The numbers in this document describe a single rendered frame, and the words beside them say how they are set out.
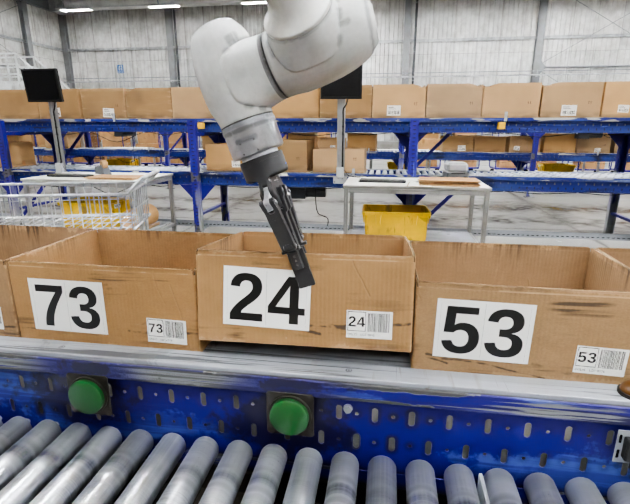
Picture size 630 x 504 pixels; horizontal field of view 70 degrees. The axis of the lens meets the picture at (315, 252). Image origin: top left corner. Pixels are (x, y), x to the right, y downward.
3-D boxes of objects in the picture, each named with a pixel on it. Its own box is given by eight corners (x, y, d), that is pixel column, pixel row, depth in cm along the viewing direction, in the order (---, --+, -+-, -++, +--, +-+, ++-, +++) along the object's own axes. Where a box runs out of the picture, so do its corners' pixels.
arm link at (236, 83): (205, 134, 71) (280, 103, 67) (165, 33, 68) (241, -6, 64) (233, 131, 81) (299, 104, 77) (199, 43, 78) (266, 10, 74)
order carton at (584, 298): (410, 371, 81) (415, 281, 77) (404, 308, 109) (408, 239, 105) (651, 390, 75) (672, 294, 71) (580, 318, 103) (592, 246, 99)
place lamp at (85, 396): (68, 414, 86) (63, 381, 84) (73, 410, 88) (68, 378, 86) (102, 417, 85) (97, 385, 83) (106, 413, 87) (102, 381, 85)
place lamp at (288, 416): (268, 435, 80) (267, 401, 79) (270, 430, 82) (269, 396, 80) (307, 439, 79) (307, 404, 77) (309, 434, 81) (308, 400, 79)
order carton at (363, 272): (196, 340, 84) (193, 249, 81) (242, 298, 113) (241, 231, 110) (412, 352, 79) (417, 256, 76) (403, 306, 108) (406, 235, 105)
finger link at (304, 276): (302, 246, 78) (301, 247, 78) (316, 283, 80) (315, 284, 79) (286, 251, 79) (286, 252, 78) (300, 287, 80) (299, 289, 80)
